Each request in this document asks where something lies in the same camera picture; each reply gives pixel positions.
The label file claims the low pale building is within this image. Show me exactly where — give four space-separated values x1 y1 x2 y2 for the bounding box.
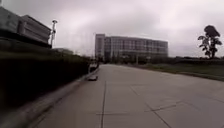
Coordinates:
53 47 75 56

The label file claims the grey building with horizontal bands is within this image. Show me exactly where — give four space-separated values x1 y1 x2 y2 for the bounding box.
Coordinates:
0 5 53 48

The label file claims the grey concrete slab pavement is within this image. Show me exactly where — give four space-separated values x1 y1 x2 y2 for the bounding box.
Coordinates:
28 63 224 128

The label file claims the dark grass strip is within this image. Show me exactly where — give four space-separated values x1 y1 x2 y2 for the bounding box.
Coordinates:
128 62 224 82

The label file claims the tall dark tree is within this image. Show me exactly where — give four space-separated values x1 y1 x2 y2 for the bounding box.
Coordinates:
197 24 223 59

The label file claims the dark trimmed hedge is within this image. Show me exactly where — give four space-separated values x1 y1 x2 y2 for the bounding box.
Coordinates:
0 49 98 109

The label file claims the large grey glass-fronted building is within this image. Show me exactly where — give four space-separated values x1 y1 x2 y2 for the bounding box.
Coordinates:
94 33 169 64

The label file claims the grey concrete kerb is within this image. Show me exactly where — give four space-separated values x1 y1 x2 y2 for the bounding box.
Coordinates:
0 68 100 128

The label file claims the pale lamp pole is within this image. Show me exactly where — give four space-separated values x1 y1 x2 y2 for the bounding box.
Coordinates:
49 19 59 49

